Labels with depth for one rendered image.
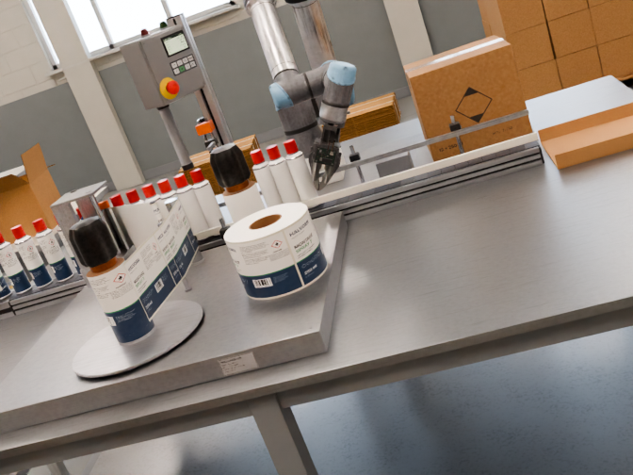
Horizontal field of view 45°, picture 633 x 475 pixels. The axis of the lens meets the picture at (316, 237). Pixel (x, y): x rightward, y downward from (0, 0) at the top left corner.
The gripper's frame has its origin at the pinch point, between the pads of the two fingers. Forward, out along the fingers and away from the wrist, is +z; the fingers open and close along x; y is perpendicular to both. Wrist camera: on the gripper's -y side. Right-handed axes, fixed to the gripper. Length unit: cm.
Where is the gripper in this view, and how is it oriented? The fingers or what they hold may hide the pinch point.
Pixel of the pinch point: (319, 185)
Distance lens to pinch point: 219.0
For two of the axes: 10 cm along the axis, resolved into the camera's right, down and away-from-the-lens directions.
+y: -1.0, 3.8, -9.2
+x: 9.8, 2.1, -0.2
